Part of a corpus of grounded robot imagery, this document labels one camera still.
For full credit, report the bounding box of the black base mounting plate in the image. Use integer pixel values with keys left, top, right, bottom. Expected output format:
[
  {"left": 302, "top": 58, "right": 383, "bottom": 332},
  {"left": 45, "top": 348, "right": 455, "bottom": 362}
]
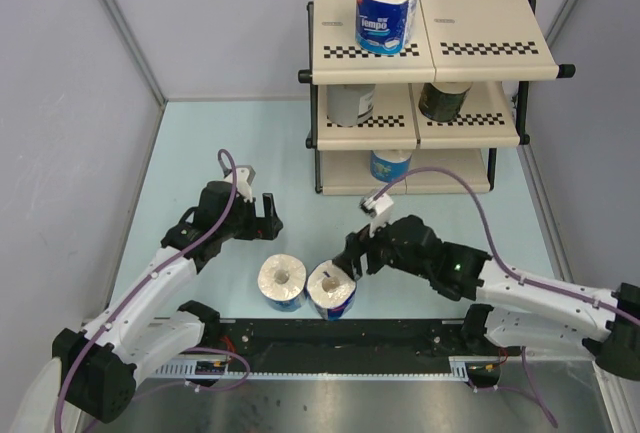
[{"left": 201, "top": 318, "right": 520, "bottom": 356}]

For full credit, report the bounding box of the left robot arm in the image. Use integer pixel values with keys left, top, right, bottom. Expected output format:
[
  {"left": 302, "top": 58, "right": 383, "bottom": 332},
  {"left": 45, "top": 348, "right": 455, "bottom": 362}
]
[{"left": 11, "top": 177, "right": 283, "bottom": 432}]

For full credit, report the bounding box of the dark green paper roll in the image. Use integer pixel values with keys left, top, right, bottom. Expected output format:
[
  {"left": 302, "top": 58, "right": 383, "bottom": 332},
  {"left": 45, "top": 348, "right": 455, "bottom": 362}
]
[{"left": 418, "top": 82, "right": 473, "bottom": 123}]

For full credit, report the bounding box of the white slotted cable duct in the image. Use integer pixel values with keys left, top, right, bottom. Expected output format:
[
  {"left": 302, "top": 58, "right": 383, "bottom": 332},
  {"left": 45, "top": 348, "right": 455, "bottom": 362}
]
[{"left": 151, "top": 354, "right": 500, "bottom": 380}]

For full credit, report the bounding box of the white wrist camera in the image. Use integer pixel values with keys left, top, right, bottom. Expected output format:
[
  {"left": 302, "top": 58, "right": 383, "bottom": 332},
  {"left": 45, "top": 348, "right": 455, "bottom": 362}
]
[
  {"left": 224, "top": 165, "right": 255, "bottom": 203},
  {"left": 359, "top": 191, "right": 394, "bottom": 238}
]

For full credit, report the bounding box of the purple cable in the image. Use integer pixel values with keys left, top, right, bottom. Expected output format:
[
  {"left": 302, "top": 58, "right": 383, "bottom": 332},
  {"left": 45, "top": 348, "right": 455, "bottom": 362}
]
[
  {"left": 52, "top": 148, "right": 252, "bottom": 433},
  {"left": 377, "top": 166, "right": 640, "bottom": 427}
]

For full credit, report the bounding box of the Tempo dark blue paper roll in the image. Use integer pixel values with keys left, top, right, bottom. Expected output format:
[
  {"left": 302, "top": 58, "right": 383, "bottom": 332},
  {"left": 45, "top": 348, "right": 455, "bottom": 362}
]
[{"left": 355, "top": 0, "right": 418, "bottom": 55}]

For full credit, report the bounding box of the beige three-tier shelf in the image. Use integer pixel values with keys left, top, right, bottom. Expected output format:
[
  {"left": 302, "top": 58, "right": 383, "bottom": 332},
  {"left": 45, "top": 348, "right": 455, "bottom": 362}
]
[{"left": 298, "top": 0, "right": 576, "bottom": 195}]

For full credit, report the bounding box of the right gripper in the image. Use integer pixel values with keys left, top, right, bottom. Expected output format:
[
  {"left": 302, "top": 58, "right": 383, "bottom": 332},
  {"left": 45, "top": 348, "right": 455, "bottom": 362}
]
[{"left": 332, "top": 210, "right": 430, "bottom": 281}]

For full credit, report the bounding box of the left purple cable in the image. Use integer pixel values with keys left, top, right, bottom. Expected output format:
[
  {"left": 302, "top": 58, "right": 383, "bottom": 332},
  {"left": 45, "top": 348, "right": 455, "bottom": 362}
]
[{"left": 52, "top": 148, "right": 252, "bottom": 433}]

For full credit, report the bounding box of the light blue paper roll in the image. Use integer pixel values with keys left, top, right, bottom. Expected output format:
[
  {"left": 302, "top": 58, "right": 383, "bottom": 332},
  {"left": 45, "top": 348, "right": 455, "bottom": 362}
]
[
  {"left": 257, "top": 254, "right": 307, "bottom": 312},
  {"left": 370, "top": 150, "right": 412, "bottom": 183}
]

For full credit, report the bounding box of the dark blue paper roll front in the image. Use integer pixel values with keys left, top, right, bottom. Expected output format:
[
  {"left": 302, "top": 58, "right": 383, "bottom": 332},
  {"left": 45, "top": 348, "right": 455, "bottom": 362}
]
[{"left": 306, "top": 260, "right": 357, "bottom": 321}]

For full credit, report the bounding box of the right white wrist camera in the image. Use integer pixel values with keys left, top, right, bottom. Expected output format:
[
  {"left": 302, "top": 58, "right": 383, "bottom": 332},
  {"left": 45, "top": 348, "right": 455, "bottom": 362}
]
[{"left": 359, "top": 191, "right": 394, "bottom": 238}]

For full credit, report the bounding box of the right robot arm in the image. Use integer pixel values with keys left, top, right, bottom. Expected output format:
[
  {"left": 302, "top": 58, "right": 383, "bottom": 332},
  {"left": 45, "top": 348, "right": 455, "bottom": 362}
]
[{"left": 332, "top": 215, "right": 639, "bottom": 381}]

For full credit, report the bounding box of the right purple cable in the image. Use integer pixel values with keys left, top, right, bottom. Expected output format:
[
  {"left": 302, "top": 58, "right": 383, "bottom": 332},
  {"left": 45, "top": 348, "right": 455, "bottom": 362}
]
[{"left": 377, "top": 166, "right": 640, "bottom": 427}]

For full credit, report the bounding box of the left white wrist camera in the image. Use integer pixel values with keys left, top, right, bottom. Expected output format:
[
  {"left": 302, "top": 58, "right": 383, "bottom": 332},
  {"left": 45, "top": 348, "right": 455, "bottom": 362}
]
[{"left": 224, "top": 165, "right": 255, "bottom": 203}]

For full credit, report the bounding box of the grey paper roll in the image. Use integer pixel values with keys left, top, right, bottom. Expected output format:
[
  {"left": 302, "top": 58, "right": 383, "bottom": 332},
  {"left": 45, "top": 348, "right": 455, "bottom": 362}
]
[{"left": 327, "top": 84, "right": 375, "bottom": 127}]

